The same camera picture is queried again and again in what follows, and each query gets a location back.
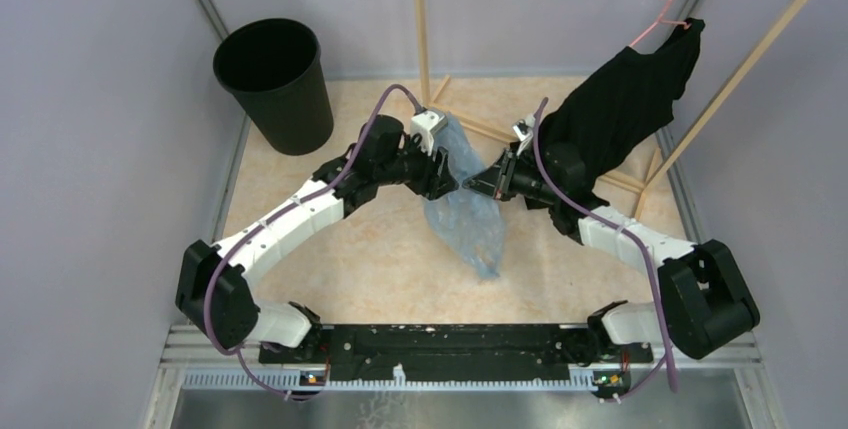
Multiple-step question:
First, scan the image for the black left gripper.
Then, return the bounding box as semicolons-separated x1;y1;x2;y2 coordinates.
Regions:
376;129;459;200

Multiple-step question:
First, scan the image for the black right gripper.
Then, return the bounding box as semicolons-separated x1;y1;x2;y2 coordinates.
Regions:
463;148;561;205

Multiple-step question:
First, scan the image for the blue plastic trash bag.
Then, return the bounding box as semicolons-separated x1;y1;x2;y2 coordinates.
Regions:
423;114;506;279

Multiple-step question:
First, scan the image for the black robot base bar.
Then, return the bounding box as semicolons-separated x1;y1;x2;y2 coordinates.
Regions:
259;324;654;382

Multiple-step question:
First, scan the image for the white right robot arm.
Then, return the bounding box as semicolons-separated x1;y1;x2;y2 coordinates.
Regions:
463;145;761;361

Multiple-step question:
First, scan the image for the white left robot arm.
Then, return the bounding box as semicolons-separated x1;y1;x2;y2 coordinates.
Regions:
175;110;459;363

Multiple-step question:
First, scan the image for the black trash bin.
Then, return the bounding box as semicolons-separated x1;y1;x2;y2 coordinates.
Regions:
212;18;334;156

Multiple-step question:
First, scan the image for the black t-shirt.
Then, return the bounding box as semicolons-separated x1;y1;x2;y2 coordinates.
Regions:
539;18;706;209

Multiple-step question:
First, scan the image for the pink clothes hanger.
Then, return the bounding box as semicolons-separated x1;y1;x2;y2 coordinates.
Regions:
628;0;691;49

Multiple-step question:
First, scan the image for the wooden clothes rack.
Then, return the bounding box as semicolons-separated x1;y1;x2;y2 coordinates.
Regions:
456;0;809;218

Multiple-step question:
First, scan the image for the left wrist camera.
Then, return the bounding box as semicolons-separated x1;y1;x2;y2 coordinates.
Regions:
409;109;447;155

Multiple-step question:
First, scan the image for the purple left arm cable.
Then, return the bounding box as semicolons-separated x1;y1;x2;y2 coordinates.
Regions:
202;84;425;403

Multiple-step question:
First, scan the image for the aluminium frame rail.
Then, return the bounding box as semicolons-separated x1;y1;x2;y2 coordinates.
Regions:
157;323;760;407

